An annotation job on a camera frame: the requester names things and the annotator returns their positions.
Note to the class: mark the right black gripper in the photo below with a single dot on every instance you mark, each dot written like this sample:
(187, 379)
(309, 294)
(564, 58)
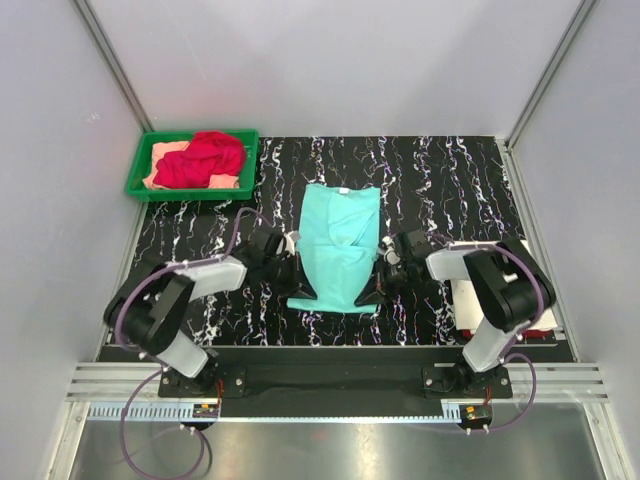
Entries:
(378, 289)

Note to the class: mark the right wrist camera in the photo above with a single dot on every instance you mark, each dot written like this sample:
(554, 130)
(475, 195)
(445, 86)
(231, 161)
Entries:
(405, 247)

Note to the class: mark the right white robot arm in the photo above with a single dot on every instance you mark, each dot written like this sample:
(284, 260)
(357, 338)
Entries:
(513, 293)

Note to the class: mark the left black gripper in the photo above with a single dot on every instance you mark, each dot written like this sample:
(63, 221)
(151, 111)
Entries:
(297, 285)

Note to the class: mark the folded red t-shirt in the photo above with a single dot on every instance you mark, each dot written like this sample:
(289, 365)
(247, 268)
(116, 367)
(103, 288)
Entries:
(465, 335)

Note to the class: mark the teal t-shirt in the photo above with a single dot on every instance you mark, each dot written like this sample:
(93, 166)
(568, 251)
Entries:
(339, 238)

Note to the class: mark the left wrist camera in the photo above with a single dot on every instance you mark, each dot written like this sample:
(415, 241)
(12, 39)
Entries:
(275, 244)

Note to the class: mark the red t-shirt in bin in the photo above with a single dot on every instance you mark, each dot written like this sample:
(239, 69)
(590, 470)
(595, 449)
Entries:
(208, 153)

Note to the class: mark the folded white t-shirt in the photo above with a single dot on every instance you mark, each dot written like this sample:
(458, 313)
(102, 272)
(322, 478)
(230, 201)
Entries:
(468, 313)

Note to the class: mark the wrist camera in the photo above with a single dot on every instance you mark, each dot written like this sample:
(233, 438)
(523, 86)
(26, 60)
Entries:
(405, 247)
(275, 244)

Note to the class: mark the peach t-shirt in bin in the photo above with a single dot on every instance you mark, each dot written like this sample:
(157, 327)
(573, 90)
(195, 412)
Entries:
(160, 149)

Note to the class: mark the green plastic bin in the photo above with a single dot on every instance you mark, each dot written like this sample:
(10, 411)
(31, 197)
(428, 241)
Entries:
(142, 161)

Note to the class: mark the aluminium frame rail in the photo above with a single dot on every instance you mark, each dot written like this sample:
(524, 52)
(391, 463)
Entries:
(556, 382)

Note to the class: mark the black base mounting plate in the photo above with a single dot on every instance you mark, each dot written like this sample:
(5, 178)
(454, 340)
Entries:
(325, 370)

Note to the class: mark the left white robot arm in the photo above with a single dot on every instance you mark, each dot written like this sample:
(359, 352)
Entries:
(148, 310)

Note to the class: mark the black marble pattern mat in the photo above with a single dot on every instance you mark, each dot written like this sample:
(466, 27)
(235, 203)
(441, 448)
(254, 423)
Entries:
(449, 185)

